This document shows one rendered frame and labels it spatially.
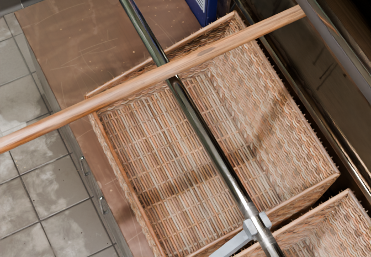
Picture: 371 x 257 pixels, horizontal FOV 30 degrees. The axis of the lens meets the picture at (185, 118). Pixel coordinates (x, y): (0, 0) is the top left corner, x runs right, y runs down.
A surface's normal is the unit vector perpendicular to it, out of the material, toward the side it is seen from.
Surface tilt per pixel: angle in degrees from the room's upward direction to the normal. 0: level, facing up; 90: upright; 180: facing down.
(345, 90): 70
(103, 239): 0
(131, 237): 0
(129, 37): 0
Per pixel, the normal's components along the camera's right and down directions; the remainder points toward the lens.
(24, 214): 0.02, -0.46
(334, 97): -0.83, 0.22
